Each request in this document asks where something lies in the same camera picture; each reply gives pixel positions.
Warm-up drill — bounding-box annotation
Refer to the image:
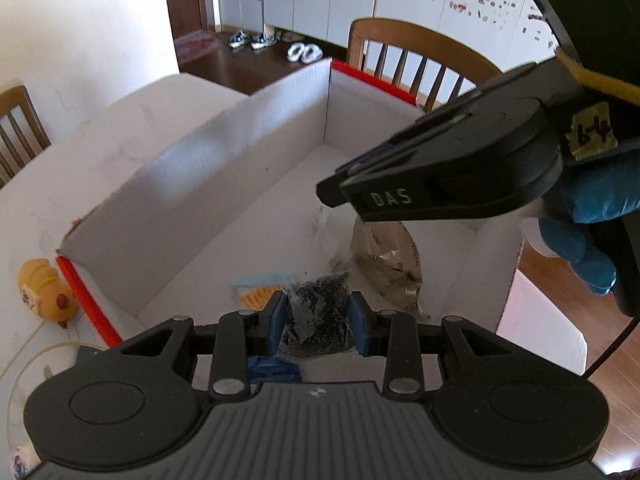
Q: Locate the orange blue small packet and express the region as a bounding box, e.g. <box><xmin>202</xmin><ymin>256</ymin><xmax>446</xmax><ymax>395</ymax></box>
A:
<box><xmin>232</xmin><ymin>272</ymin><xmax>296</xmax><ymax>311</ymax></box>

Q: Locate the black tea leaf packet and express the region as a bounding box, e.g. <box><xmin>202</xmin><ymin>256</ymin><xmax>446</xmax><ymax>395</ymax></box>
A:
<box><xmin>279</xmin><ymin>271</ymin><xmax>352</xmax><ymax>359</ymax></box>

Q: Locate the silver foil snack bag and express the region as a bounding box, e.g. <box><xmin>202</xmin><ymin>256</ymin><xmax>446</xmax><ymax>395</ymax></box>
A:
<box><xmin>350</xmin><ymin>218</ymin><xmax>423</xmax><ymax>312</ymax></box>

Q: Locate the yellow capsule toy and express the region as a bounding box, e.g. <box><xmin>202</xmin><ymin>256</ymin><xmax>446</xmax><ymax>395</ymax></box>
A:
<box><xmin>17</xmin><ymin>258</ymin><xmax>78</xmax><ymax>328</ymax></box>

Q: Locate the blue gloved right hand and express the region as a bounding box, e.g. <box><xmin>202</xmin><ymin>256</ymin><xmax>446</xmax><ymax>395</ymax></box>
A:
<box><xmin>538</xmin><ymin>154</ymin><xmax>639</xmax><ymax>297</ymax></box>

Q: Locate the right wooden chair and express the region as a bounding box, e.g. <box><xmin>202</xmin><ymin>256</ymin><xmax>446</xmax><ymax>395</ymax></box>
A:
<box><xmin>346</xmin><ymin>18</ymin><xmax>502</xmax><ymax>112</ymax></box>

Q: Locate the wooden chair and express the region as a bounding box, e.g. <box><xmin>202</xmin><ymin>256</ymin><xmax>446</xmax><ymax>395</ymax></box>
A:
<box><xmin>346</xmin><ymin>18</ymin><xmax>502</xmax><ymax>112</ymax></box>
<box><xmin>0</xmin><ymin>86</ymin><xmax>51</xmax><ymax>188</ymax></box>

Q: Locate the red cardboard box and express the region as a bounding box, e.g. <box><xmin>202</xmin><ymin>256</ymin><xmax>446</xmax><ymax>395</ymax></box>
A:
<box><xmin>54</xmin><ymin>57</ymin><xmax>524</xmax><ymax>348</ymax></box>

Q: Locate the white slippers pair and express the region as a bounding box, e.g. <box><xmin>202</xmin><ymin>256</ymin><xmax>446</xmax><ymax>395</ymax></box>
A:
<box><xmin>286</xmin><ymin>42</ymin><xmax>323</xmax><ymax>64</ymax></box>

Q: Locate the dark sneakers pair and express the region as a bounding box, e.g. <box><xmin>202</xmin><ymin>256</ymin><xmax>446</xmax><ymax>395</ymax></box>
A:
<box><xmin>228</xmin><ymin>29</ymin><xmax>277</xmax><ymax>51</ymax></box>

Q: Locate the far wooden chair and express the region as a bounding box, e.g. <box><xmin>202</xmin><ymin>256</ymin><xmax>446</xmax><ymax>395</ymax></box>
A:
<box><xmin>0</xmin><ymin>86</ymin><xmax>51</xmax><ymax>188</ymax></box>

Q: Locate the white wall cabinet unit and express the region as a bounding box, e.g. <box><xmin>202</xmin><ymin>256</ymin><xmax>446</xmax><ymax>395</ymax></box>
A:
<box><xmin>219</xmin><ymin>0</ymin><xmax>556</xmax><ymax>70</ymax></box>

